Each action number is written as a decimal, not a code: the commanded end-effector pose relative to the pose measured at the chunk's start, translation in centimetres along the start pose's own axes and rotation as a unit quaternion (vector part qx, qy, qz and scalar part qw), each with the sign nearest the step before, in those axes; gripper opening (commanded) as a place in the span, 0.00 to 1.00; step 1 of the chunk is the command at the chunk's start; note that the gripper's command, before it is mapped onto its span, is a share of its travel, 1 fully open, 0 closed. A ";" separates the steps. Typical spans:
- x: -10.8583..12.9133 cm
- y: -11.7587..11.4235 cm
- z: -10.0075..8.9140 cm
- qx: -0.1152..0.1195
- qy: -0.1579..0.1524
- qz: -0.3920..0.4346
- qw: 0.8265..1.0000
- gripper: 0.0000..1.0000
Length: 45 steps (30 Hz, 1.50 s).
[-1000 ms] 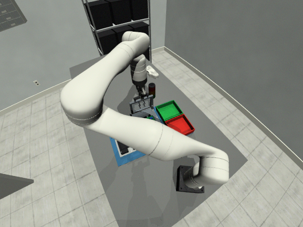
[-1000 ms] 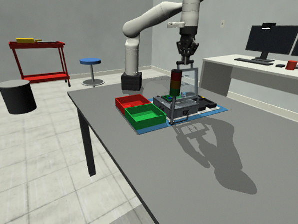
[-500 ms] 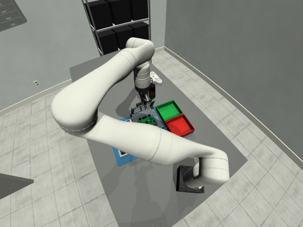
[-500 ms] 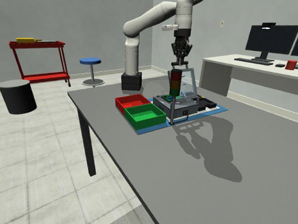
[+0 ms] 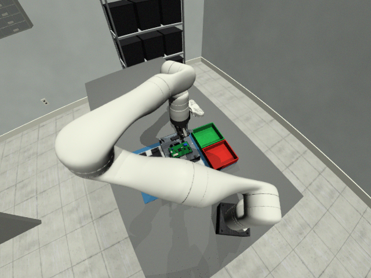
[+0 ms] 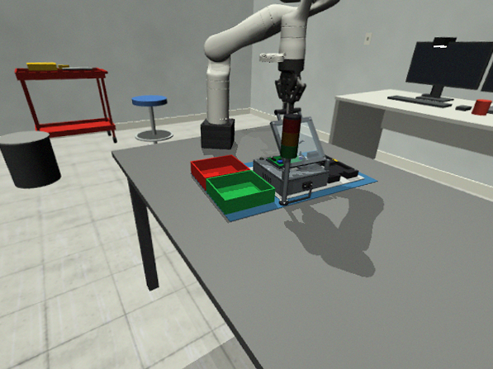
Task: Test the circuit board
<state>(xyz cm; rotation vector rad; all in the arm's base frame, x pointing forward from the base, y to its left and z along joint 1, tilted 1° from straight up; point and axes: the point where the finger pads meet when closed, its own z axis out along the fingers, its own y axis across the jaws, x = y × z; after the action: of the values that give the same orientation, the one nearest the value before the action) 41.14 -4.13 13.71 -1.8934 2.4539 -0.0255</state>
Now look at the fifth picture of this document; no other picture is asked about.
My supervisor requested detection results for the green circuit board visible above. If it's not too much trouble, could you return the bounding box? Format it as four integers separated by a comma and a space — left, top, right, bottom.
169, 142, 192, 158

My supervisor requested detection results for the red bin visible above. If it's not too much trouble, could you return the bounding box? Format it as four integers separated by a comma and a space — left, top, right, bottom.
202, 140, 238, 171

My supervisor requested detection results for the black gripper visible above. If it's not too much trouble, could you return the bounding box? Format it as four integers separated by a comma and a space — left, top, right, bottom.
170, 117, 189, 140

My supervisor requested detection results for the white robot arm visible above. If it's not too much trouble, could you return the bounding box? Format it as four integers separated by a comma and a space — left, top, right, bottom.
54, 60, 282, 232

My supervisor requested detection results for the green bin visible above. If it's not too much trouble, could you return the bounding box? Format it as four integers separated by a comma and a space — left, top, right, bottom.
191, 122, 224, 152

